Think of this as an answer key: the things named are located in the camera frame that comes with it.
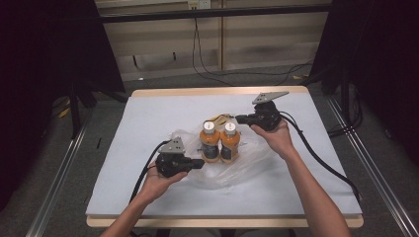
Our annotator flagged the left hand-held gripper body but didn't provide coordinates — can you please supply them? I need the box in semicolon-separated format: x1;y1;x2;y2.
155;136;196;179

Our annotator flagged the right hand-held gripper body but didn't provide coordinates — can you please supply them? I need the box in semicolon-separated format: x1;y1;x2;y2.
248;91;291;132

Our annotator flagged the orange drink bottle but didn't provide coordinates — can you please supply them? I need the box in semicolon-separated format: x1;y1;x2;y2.
199;120;221;164
219;121;241;165

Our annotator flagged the yellow packet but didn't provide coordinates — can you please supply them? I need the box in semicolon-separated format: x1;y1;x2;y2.
210;113;237;126

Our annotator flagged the clear plastic bag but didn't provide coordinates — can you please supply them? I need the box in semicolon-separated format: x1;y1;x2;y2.
169;127;285;191

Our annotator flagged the person's right hand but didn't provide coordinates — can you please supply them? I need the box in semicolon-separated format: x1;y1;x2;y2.
250;118;295;161

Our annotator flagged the person's left hand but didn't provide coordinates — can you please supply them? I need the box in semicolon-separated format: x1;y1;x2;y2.
137;161;189;205

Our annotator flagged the white table cover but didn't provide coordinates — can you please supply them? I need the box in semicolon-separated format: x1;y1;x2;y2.
85;93;364;218

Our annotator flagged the wooden table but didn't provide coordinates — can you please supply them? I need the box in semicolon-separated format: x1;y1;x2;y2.
85;86;365;229

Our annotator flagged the black horizontal bar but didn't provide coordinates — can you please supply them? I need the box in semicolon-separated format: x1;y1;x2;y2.
98;3;333;25

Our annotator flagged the black metal stand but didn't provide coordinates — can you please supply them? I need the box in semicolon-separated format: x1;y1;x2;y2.
68;80;83;140

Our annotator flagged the black curtain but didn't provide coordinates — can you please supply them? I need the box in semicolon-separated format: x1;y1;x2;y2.
308;0;419;167
0;0;126;212

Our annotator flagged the left hand-held gripper cable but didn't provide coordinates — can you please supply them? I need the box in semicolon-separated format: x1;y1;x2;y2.
128;140;171;203

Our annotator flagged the hand-held gripper cable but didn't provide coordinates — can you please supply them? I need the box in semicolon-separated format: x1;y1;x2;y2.
279;111;362;203
128;140;171;203

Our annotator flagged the black wall cable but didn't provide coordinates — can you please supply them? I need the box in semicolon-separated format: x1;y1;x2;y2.
195;19;314;87
191;17;235;87

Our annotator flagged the right hand-held gripper cable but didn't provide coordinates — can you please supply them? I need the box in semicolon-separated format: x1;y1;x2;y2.
279;111;362;203

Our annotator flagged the black floor cable bundle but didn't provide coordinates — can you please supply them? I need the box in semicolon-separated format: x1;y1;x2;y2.
327;84;364;138

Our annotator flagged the aluminium floor rail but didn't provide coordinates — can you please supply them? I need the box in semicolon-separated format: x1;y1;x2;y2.
25;110;95;237
325;95;419;237

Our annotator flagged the white wall socket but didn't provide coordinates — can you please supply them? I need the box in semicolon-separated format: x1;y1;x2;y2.
187;0;211;10

